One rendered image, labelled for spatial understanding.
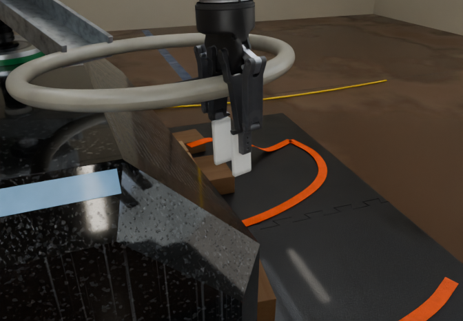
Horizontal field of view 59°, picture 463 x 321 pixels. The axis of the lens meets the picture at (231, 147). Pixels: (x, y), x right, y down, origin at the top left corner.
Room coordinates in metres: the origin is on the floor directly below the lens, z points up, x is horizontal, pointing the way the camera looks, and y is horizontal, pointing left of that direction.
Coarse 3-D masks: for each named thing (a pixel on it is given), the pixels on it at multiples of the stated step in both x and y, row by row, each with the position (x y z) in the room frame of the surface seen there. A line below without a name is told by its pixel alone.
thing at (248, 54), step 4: (244, 44) 0.51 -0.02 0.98; (244, 48) 0.50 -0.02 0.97; (248, 48) 0.50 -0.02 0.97; (244, 52) 0.50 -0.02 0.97; (248, 52) 0.49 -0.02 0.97; (252, 52) 0.50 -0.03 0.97; (244, 56) 0.50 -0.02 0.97; (248, 56) 0.49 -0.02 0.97; (252, 56) 0.49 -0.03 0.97; (256, 56) 0.49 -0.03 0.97; (244, 60) 0.50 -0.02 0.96; (256, 60) 0.48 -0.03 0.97; (260, 60) 0.48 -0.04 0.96; (256, 64) 0.48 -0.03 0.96; (260, 64) 0.48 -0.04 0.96; (256, 68) 0.48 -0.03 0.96; (256, 72) 0.48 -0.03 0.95
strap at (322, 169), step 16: (192, 144) 1.76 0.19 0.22; (320, 160) 1.95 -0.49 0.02; (320, 176) 1.79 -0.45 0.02; (304, 192) 1.64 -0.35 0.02; (272, 208) 1.51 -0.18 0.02; (288, 208) 1.51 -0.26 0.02; (448, 288) 1.04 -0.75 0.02; (432, 304) 0.97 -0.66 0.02; (400, 320) 0.90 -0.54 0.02; (416, 320) 0.90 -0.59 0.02
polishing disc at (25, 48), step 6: (24, 42) 1.18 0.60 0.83; (12, 48) 1.11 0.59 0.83; (18, 48) 1.11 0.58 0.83; (24, 48) 1.11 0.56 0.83; (30, 48) 1.11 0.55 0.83; (36, 48) 1.11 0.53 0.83; (0, 54) 1.04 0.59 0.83; (6, 54) 1.04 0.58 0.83; (12, 54) 1.05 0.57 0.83; (18, 54) 1.06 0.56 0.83; (24, 54) 1.07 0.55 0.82; (30, 54) 1.09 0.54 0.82
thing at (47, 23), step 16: (0, 0) 0.96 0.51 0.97; (16, 0) 1.08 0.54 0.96; (32, 0) 1.09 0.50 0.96; (48, 0) 1.04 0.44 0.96; (0, 16) 0.97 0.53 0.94; (16, 16) 0.92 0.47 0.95; (32, 16) 1.02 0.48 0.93; (48, 16) 1.03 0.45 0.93; (64, 16) 1.00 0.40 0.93; (80, 16) 0.97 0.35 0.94; (32, 32) 0.88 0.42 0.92; (48, 32) 0.85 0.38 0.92; (64, 32) 0.96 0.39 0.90; (80, 32) 0.96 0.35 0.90; (96, 32) 0.92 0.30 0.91; (48, 48) 0.84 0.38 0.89; (64, 48) 0.81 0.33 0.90
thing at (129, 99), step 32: (32, 64) 0.72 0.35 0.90; (64, 64) 0.80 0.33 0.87; (288, 64) 0.62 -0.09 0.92; (32, 96) 0.52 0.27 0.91; (64, 96) 0.49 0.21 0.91; (96, 96) 0.48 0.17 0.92; (128, 96) 0.48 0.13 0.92; (160, 96) 0.48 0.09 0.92; (192, 96) 0.49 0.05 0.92; (224, 96) 0.52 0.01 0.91
